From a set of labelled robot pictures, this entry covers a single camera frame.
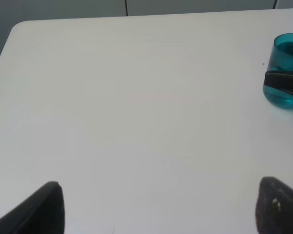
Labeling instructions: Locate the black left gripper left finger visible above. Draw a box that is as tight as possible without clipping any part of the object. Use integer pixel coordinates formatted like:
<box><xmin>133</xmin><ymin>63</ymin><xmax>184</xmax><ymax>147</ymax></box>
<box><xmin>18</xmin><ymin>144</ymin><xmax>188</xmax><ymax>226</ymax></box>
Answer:
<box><xmin>0</xmin><ymin>181</ymin><xmax>65</xmax><ymax>234</ymax></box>

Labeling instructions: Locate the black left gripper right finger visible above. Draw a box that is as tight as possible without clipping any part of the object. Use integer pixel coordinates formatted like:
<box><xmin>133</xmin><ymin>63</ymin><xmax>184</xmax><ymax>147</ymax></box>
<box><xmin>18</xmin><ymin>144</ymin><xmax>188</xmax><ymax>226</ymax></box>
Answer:
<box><xmin>255</xmin><ymin>176</ymin><xmax>293</xmax><ymax>234</ymax></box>

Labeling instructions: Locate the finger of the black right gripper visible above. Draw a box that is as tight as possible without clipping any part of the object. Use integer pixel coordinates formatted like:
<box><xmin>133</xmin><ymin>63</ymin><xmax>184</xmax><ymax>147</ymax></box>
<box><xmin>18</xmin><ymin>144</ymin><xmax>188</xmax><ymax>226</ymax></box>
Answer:
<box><xmin>264</xmin><ymin>71</ymin><xmax>293</xmax><ymax>96</ymax></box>

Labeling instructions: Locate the teal translucent plastic cup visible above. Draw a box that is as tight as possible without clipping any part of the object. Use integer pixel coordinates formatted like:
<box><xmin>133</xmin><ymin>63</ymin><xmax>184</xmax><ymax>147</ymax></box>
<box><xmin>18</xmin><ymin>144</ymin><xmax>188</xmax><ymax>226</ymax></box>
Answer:
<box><xmin>263</xmin><ymin>33</ymin><xmax>293</xmax><ymax>109</ymax></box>

